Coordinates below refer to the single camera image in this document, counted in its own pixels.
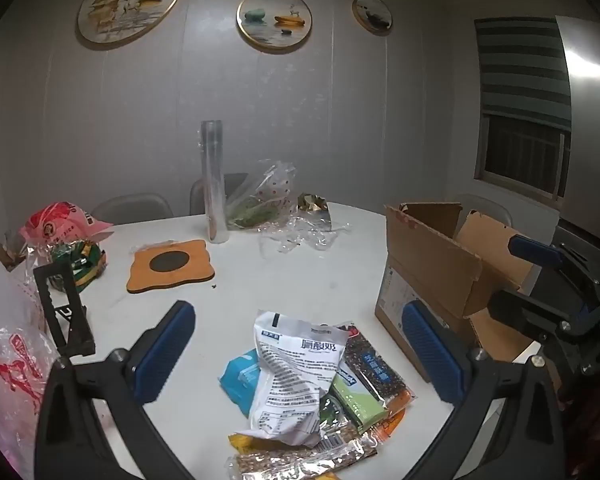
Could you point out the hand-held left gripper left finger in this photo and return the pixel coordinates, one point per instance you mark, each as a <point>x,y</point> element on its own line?
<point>165,355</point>

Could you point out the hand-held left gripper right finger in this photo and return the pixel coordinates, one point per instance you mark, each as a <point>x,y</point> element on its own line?
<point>432,360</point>

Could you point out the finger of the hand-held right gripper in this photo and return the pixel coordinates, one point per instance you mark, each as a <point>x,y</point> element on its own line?
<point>525,307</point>
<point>535,251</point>

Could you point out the cardboard box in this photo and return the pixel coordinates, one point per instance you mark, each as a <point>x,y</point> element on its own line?
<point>430,260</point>

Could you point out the green jelly cup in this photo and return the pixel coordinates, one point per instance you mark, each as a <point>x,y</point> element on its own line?
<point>332,412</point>

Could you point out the yellow snack packet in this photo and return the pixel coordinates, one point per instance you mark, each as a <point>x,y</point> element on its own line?
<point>240,442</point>

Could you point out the dark seed snack packet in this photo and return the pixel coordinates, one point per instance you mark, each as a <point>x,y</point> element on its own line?
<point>375,365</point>

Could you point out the grey chair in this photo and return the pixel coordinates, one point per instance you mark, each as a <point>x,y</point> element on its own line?
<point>130,207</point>
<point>485,205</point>
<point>197,197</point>

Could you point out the orange snack packet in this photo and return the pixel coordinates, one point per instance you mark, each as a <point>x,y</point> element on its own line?
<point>390,422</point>

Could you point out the blue snack packet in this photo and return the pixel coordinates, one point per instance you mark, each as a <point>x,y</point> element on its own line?
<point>237,380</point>

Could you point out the green snack packet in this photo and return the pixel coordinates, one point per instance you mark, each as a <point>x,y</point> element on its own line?
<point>360,402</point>

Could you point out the orange coaster mat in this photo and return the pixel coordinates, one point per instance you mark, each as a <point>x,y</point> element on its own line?
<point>145,272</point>

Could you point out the window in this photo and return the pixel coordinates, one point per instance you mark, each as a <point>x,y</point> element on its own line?
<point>522,157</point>

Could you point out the black phone stand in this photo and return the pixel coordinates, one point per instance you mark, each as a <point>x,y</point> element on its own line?
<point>72,330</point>

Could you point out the green snack bag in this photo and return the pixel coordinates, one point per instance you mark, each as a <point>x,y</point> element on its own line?
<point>82,262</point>

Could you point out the white snack pouch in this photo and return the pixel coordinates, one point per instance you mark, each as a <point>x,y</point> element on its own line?
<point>290,370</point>

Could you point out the white red-print plastic bag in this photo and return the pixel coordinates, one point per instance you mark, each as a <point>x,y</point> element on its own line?
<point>10,360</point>

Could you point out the clear grain bar packet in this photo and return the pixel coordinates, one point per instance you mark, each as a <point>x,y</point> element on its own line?
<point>290,462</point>

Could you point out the pink snack bag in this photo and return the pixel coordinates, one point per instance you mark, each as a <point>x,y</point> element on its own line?
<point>60,222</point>

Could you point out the crumpled clear plastic wrap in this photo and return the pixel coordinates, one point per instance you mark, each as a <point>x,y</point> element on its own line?
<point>300,235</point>

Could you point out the clear plastic tube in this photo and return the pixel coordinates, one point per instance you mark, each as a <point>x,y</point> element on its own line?
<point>214,180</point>

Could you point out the striped window blind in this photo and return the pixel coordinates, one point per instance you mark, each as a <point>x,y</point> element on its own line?
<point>522,70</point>

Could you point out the clear dotted plastic bag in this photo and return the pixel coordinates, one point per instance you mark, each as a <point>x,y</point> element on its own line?
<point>265,195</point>

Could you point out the gold foil wrapper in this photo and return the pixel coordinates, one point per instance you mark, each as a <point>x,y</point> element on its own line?
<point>314,205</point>

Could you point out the small round wall picture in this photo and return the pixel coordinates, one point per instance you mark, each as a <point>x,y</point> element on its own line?
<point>372,14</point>

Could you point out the medium round wall picture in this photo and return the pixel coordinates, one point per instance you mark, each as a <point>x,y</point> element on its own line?
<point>274,20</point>

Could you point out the large round wall picture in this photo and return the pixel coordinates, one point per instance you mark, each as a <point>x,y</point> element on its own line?
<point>129,2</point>

